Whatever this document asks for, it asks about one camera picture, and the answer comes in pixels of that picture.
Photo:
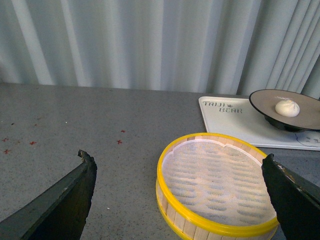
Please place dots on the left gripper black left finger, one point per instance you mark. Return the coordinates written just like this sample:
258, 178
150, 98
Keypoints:
60, 212

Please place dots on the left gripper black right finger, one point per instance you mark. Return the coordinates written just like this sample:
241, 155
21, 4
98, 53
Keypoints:
295, 200

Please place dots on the beige plate black rim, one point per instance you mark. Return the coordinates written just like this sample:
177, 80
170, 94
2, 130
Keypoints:
308, 119

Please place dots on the white steamed bun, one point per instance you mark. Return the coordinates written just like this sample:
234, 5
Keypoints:
287, 108

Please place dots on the cream bear tray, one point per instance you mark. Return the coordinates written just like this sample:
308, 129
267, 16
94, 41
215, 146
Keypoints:
237, 118

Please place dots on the white steamer liner cloth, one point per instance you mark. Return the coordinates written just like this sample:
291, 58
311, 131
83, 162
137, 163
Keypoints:
219, 182

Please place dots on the yellow rimmed bamboo steamer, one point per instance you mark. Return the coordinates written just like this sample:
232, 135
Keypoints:
190, 226

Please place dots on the white pleated curtain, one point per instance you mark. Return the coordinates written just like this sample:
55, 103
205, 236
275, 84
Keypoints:
206, 46

